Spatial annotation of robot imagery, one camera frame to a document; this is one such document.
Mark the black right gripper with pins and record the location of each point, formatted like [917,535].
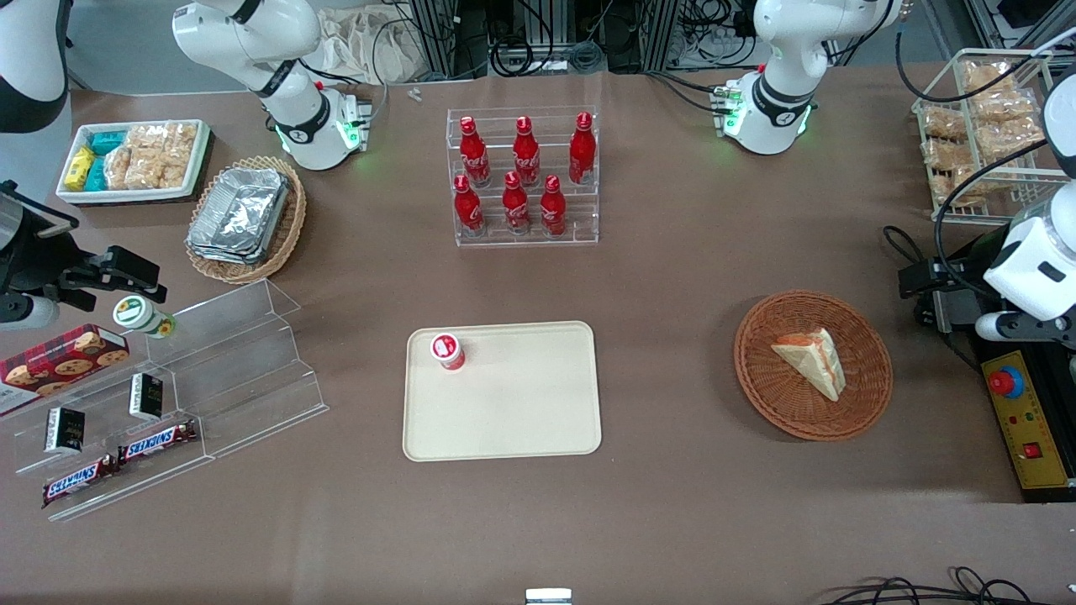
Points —
[29,259]

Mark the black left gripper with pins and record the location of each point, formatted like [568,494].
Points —
[948,287]

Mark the triangle sandwich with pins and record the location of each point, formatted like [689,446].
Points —
[814,361]

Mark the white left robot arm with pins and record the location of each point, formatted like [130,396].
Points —
[782,50]

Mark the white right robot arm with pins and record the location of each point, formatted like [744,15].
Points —
[252,34]

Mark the aluminium foil tray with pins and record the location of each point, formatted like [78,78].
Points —
[239,210]
[220,255]

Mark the white rectangular snack tray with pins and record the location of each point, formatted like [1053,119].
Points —
[69,195]

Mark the oval light wicker basket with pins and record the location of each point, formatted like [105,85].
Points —
[290,227]

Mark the round brown wicker basket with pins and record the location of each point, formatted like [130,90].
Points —
[765,378]

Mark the beige plastic tray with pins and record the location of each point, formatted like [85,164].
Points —
[513,403]

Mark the green lid white cup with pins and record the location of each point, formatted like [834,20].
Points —
[139,315]

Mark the clear rice cracker pack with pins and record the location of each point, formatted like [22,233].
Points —
[943,155]
[174,170]
[147,137]
[145,170]
[1009,143]
[988,76]
[943,124]
[181,139]
[958,186]
[119,170]
[1004,107]

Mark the teal snack pack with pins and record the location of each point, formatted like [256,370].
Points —
[97,175]
[108,142]

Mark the red tartan cookie box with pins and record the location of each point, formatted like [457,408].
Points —
[59,361]

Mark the small black chocolate box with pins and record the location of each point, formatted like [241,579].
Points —
[65,430]
[145,397]

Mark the yellow snack pack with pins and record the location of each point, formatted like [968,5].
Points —
[80,168]

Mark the red emergency stop button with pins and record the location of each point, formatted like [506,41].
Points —
[1005,382]

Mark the clear acrylic stepped shelf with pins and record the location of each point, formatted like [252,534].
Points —
[252,378]
[101,483]

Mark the snickers chocolate bar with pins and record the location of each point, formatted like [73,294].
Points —
[80,481]
[158,442]

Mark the black yellow control box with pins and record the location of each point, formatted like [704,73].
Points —
[1030,420]

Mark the red lid yogurt cup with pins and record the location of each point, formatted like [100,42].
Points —
[446,350]

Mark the beige cloth bag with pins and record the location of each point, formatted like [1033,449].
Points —
[361,46]

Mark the red cola bottle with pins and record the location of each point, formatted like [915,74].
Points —
[515,206]
[582,151]
[526,155]
[552,210]
[475,155]
[467,208]

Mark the clear acrylic bottle rack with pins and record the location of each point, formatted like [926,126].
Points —
[580,227]

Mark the aluminium frame rack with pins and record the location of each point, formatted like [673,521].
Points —
[538,34]

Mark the white flat bracket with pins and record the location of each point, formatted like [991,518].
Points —
[548,597]

